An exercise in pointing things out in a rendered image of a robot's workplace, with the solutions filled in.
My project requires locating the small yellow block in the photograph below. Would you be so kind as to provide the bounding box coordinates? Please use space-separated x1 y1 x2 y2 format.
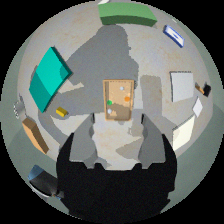
56 107 67 117

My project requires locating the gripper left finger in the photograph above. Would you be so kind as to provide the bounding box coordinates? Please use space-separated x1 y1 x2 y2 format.
56 113 98 191

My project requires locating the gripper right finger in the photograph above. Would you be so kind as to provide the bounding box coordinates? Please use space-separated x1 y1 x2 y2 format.
138 114 177 192

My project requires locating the light grey flat card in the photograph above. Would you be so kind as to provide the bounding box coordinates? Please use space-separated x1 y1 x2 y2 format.
192 97 203 118

